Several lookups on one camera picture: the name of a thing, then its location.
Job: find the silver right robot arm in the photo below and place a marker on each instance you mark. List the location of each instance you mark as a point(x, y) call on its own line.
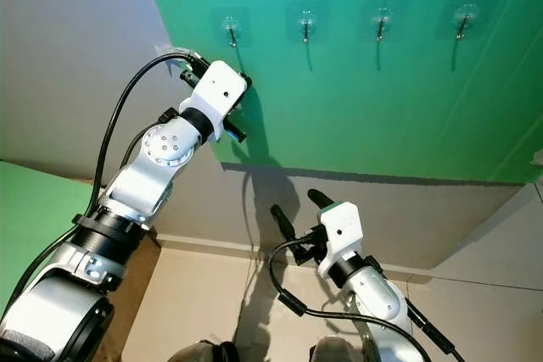
point(382, 303)

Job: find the robot right leg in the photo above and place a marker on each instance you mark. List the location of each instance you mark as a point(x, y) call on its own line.
point(331, 349)

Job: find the crumpled clear plastic tape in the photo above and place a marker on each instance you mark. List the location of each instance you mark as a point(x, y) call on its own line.
point(168, 50)

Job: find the brown cardboard box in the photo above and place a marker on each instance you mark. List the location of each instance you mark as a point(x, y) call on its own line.
point(140, 294)

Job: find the green table sheet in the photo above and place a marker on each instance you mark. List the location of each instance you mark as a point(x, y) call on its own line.
point(34, 209)

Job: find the beige tape piece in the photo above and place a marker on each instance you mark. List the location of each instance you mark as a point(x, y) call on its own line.
point(537, 157)

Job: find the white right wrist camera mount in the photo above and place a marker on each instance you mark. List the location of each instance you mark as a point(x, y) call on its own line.
point(341, 231)

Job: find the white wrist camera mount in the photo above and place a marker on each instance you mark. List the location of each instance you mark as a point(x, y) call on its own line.
point(341, 231)
point(218, 95)

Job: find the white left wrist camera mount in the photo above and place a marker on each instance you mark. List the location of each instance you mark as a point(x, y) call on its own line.
point(218, 95)

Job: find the clear adhesive wall hook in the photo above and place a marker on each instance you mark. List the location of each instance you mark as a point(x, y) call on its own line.
point(382, 21)
point(231, 27)
point(464, 16)
point(305, 23)

